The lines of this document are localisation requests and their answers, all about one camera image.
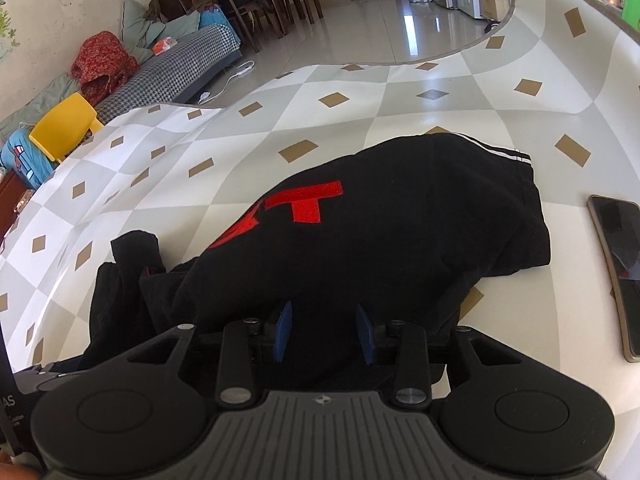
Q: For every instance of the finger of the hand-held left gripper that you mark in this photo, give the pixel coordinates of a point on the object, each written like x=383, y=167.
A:
x=50, y=377

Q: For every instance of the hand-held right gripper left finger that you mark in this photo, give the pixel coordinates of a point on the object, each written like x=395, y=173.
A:
x=284, y=330

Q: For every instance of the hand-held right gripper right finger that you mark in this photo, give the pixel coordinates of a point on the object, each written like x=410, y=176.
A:
x=364, y=335

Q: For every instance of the black t-shirt with red print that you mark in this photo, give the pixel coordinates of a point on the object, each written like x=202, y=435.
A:
x=375, y=210

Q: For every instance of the person's left hand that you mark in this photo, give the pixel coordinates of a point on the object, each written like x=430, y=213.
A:
x=12, y=472

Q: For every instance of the blue cartoon cloth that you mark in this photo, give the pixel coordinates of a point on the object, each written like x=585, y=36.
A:
x=20, y=155

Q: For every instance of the checkered vinyl tablecloth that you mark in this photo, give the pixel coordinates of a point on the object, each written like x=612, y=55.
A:
x=350, y=110

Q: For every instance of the yellow plastic chair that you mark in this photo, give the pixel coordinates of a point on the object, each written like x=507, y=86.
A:
x=60, y=125

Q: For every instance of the white power strip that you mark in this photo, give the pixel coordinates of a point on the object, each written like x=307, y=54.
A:
x=245, y=67

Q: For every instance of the smartphone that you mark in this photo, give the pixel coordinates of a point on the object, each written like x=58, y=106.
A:
x=620, y=240

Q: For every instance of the grey green blanket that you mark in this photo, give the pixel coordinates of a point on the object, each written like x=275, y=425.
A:
x=40, y=95

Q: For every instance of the houndstooth sofa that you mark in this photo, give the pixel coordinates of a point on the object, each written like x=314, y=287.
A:
x=165, y=70

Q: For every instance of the orange tissue pack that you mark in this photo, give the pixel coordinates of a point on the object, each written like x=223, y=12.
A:
x=165, y=45

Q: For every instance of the red patterned cloth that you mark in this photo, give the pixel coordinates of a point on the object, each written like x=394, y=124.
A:
x=100, y=60

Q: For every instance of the teal cushion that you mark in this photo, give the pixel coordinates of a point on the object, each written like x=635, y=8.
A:
x=135, y=25

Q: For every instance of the brown round-back chair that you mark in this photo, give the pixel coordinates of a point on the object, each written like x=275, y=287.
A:
x=172, y=0

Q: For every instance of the green board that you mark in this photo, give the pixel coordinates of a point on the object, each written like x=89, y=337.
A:
x=631, y=0

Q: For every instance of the green plant wall sticker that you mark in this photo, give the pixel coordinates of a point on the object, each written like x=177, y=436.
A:
x=5, y=32

